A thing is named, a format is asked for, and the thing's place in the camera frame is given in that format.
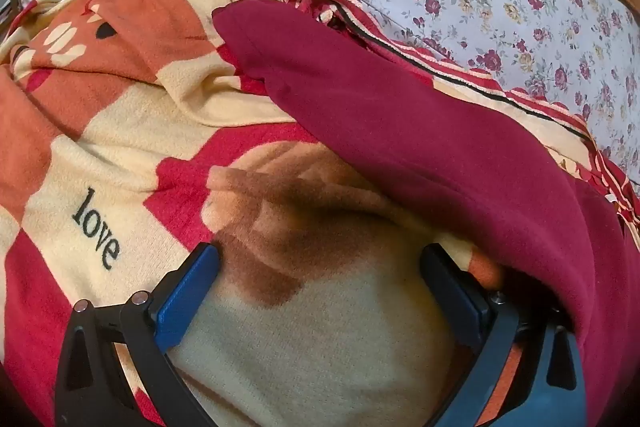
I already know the printed red and cream blanket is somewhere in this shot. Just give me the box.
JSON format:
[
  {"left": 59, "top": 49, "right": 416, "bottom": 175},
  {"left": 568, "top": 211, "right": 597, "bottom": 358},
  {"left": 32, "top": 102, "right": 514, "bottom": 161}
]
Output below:
[{"left": 0, "top": 0, "right": 640, "bottom": 427}]

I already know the maroon fleece garment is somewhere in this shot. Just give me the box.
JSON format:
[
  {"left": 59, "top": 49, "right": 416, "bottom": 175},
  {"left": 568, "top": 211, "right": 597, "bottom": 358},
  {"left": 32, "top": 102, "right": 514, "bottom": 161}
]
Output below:
[{"left": 212, "top": 0, "right": 640, "bottom": 427}]

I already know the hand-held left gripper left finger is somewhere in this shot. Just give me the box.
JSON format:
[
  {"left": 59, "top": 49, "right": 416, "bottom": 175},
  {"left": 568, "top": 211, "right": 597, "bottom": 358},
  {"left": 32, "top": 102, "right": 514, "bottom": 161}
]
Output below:
[{"left": 54, "top": 243, "right": 222, "bottom": 427}]

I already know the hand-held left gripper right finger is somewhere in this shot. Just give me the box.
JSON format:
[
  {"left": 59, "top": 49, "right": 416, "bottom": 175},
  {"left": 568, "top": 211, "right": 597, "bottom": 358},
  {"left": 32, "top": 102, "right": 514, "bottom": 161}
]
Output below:
[{"left": 419, "top": 243, "right": 587, "bottom": 427}]

